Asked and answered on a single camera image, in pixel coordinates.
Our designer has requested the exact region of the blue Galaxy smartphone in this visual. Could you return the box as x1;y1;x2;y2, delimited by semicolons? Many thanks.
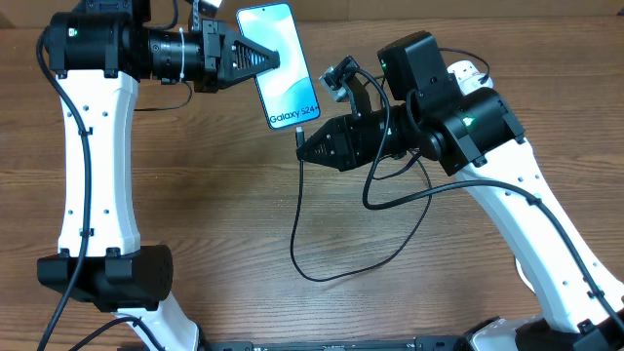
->
236;2;321;130

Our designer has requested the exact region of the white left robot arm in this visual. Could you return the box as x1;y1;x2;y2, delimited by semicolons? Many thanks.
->
36;1;280;350

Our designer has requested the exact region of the white charger plug adapter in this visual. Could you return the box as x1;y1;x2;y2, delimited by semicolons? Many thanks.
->
465;73;493;94

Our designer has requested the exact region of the white power strip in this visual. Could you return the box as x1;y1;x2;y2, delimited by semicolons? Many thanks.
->
447;60;482;96

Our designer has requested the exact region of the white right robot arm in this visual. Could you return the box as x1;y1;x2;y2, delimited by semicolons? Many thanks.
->
296;31;623;350

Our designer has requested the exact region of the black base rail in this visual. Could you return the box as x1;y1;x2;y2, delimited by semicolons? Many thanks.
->
199;335;472;351

